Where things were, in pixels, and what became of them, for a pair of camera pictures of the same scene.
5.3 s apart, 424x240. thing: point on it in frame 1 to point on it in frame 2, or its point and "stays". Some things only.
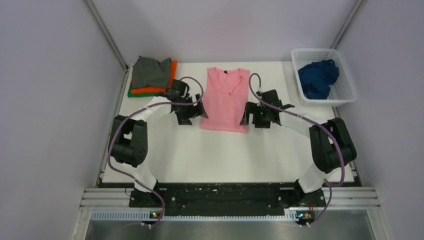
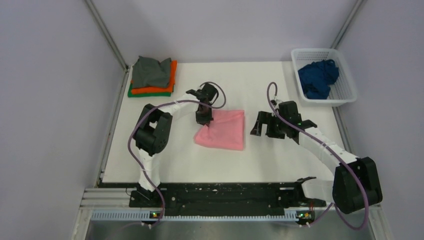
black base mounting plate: [226, 199] stays
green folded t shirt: [131, 95] stays
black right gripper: [252, 108] to [266, 117]
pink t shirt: [225, 95] to [226, 131]
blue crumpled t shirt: [316, 78] stays
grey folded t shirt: [147, 72] stays
